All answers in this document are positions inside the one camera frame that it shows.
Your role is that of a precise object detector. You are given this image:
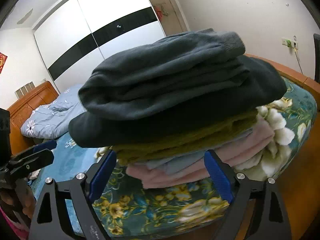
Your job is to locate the orange wooden headboard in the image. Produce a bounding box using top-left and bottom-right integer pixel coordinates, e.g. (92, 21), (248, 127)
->
(8, 81), (59, 155)

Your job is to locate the olive folded garment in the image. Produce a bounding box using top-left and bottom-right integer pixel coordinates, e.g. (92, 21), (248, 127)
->
(112, 109), (258, 165)

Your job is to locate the pink folded garment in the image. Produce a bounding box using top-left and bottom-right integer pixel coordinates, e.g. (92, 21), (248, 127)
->
(126, 116), (275, 189)

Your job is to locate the teal floral fleece blanket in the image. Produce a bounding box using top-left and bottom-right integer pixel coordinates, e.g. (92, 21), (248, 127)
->
(30, 76), (318, 238)

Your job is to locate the white black sliding wardrobe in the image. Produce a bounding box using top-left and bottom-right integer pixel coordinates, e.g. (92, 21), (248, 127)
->
(34, 0), (165, 92)

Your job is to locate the grey knit sweater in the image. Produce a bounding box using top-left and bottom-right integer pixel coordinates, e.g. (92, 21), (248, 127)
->
(68, 29), (287, 148)

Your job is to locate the red wall decoration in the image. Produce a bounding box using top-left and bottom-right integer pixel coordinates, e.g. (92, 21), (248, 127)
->
(0, 53), (8, 73)

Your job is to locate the light blue floral quilt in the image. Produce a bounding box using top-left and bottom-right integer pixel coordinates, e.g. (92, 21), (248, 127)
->
(21, 85), (86, 139)

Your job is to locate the wall power outlet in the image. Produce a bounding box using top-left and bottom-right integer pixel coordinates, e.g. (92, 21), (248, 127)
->
(281, 35), (298, 50)

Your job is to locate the grey wall switch panel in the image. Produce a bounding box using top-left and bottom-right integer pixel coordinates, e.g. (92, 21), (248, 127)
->
(15, 82), (35, 99)

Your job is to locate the person's hand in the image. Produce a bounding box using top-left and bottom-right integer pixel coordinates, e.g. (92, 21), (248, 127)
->
(1, 185), (36, 219)

